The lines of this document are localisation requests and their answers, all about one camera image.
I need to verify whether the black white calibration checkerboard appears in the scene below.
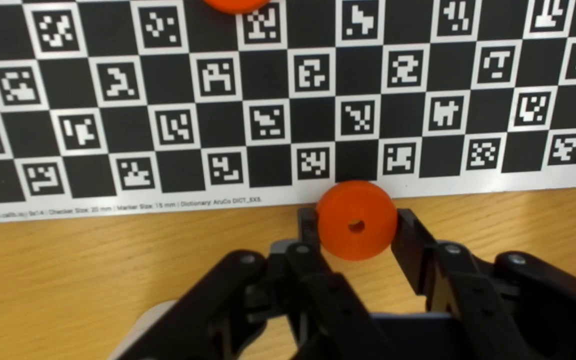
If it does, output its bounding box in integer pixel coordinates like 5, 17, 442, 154
0, 0, 576, 226

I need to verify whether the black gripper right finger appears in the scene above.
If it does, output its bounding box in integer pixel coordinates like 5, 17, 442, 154
394, 208, 576, 360

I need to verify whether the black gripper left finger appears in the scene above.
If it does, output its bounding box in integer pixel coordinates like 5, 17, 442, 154
120, 206, 395, 360

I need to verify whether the orange ring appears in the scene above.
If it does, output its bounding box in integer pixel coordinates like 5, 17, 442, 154
201, 0, 273, 17
313, 179, 400, 262

